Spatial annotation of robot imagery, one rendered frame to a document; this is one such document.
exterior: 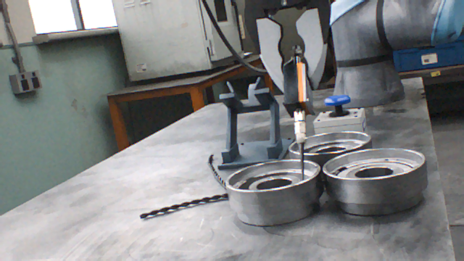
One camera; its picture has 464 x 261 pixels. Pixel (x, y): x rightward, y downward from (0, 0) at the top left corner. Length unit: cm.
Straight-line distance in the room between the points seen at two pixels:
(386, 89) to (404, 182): 59
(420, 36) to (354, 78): 15
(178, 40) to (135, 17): 30
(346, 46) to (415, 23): 15
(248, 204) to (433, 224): 18
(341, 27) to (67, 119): 192
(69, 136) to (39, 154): 24
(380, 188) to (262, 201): 11
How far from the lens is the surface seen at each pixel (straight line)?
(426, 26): 101
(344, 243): 46
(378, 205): 51
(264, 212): 51
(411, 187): 51
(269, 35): 57
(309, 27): 57
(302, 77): 56
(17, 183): 245
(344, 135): 69
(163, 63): 294
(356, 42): 106
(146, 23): 297
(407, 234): 47
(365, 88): 105
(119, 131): 290
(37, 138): 256
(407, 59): 409
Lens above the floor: 100
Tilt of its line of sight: 11 degrees down
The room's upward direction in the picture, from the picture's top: 10 degrees counter-clockwise
